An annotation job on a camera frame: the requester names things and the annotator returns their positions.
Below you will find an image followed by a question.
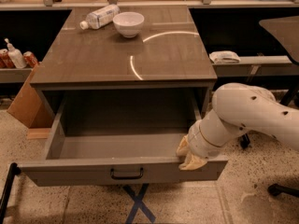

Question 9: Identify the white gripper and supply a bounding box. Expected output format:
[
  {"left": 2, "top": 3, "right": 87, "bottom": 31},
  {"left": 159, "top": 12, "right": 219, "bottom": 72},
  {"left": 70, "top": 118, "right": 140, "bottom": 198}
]
[{"left": 176, "top": 120, "right": 221, "bottom": 171}]

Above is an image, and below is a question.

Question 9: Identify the grey top drawer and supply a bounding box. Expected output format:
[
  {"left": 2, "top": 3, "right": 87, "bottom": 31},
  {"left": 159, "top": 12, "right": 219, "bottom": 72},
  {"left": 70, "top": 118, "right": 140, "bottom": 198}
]
[{"left": 21, "top": 90, "right": 227, "bottom": 186}]

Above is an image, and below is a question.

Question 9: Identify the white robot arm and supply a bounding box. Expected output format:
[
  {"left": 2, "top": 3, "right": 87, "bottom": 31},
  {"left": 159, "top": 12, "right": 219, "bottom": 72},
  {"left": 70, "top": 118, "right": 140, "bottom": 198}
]
[{"left": 177, "top": 83, "right": 299, "bottom": 171}]

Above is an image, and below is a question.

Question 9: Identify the grey drawer cabinet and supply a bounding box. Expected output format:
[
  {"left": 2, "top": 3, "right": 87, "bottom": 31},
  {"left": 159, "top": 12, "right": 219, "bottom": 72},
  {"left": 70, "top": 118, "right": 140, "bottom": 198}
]
[{"left": 31, "top": 6, "right": 217, "bottom": 135}]

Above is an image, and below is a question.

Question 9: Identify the black chair base leg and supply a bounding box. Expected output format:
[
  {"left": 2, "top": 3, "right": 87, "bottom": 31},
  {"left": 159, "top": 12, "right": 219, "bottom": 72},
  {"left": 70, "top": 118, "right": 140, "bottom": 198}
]
[{"left": 267, "top": 184, "right": 299, "bottom": 198}]

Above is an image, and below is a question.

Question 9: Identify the folded white cloth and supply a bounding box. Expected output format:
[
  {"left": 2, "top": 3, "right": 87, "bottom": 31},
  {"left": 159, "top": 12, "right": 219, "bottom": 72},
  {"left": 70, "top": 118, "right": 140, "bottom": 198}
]
[{"left": 209, "top": 50, "right": 241, "bottom": 63}]

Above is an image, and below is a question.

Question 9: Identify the grey low shelf right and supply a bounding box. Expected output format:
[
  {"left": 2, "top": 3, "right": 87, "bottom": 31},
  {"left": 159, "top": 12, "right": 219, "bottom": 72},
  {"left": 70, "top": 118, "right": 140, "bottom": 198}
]
[{"left": 213, "top": 56, "right": 299, "bottom": 77}]

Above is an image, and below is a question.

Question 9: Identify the grey low shelf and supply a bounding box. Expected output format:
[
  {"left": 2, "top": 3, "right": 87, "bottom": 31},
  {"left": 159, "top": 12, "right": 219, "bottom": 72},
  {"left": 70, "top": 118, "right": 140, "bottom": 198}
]
[
  {"left": 213, "top": 56, "right": 299, "bottom": 77},
  {"left": 0, "top": 68, "right": 32, "bottom": 84}
]

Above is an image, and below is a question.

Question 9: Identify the white ceramic bowl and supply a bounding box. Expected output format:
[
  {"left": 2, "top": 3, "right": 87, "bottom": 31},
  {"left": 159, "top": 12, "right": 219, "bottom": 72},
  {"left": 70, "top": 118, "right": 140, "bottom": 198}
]
[{"left": 113, "top": 12, "right": 145, "bottom": 38}]

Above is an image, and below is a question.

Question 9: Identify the clear plastic water bottle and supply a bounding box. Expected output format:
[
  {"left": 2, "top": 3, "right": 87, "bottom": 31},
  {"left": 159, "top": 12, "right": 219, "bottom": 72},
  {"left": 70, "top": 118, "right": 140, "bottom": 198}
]
[{"left": 79, "top": 5, "right": 120, "bottom": 30}]

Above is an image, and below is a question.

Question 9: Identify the brown cardboard box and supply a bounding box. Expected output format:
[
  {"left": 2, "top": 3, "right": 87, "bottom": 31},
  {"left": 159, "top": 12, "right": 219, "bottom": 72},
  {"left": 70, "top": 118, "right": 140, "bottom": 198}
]
[{"left": 7, "top": 63, "right": 55, "bottom": 130}]

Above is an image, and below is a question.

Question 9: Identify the black metal bar left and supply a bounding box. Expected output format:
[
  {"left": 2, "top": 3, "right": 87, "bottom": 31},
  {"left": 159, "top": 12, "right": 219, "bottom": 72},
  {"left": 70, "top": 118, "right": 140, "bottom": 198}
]
[{"left": 0, "top": 162, "right": 21, "bottom": 224}]

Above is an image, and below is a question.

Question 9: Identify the grey low shelf left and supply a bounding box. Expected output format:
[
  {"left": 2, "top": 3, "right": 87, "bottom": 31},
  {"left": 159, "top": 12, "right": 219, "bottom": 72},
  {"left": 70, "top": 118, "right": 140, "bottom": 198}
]
[{"left": 0, "top": 68, "right": 32, "bottom": 84}]

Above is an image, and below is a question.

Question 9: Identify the white pump dispenser bottle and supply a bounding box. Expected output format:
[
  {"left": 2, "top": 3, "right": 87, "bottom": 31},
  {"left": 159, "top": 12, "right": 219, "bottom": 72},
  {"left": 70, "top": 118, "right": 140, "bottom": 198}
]
[{"left": 5, "top": 38, "right": 26, "bottom": 69}]

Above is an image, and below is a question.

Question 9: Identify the red soda can at edge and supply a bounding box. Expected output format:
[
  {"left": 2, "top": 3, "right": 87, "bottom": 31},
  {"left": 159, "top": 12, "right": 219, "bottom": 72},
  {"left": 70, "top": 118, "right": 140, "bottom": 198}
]
[{"left": 0, "top": 49, "right": 15, "bottom": 68}]

